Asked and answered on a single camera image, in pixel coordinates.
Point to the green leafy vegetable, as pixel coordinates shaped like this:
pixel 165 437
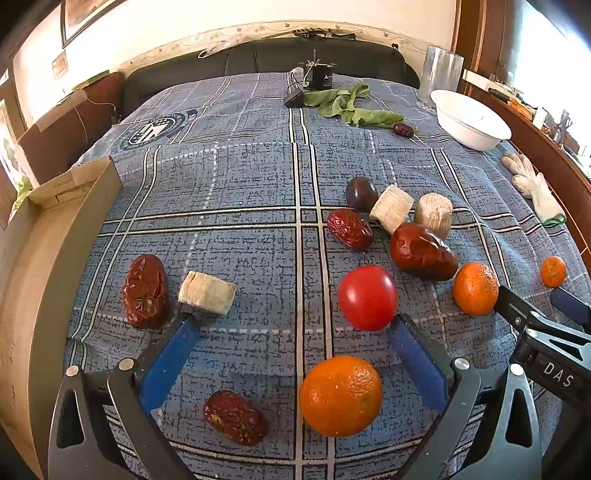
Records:
pixel 369 117

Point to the beige cake piece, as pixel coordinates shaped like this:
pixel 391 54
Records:
pixel 433 214
pixel 391 207

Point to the black cylinder device on stand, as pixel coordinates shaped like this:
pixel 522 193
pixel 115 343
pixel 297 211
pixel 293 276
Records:
pixel 321 76

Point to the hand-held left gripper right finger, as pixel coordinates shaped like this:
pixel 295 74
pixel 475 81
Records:
pixel 415 360

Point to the large glossy red date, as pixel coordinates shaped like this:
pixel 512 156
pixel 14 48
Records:
pixel 422 254

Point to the red tomato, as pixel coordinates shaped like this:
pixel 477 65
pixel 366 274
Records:
pixel 368 297

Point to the dark purple plum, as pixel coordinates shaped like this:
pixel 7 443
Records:
pixel 360 194

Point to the white work glove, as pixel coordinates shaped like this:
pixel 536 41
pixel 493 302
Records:
pixel 535 189

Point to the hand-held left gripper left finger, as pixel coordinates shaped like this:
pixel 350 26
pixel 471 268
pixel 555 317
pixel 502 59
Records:
pixel 171 355

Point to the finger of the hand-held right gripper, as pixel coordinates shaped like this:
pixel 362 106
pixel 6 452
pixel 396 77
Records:
pixel 512 304
pixel 570 304

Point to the brown cardboard panel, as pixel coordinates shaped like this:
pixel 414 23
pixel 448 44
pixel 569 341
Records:
pixel 69 124

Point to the medium orange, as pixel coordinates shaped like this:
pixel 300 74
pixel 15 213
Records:
pixel 475 288

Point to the small orange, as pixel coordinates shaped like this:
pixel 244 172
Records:
pixel 553 271

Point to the clear plastic container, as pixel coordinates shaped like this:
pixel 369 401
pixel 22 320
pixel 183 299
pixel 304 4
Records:
pixel 438 74

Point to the beige cake piece right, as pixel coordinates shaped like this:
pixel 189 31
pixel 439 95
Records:
pixel 433 214

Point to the beige cake piece centre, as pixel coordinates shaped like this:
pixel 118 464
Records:
pixel 391 207

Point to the cardboard box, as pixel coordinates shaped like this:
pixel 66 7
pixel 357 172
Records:
pixel 27 300

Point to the small dark date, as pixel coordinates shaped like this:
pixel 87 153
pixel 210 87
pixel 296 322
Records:
pixel 404 129

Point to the wooden side cabinet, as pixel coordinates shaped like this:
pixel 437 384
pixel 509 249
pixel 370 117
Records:
pixel 545 152

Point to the black padded headboard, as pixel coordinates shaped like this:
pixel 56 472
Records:
pixel 258 60

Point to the large dark wrinkled date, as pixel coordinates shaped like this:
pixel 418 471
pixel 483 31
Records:
pixel 145 290

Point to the small black box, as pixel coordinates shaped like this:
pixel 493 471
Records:
pixel 294 98

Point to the white bowl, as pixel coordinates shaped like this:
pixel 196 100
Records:
pixel 466 120

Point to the framed wall painting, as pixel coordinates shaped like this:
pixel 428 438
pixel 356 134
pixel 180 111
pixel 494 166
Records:
pixel 87 18

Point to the large orange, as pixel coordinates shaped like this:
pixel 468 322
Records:
pixel 341 397

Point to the blue plaid blanket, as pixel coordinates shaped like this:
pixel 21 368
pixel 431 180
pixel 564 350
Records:
pixel 231 184

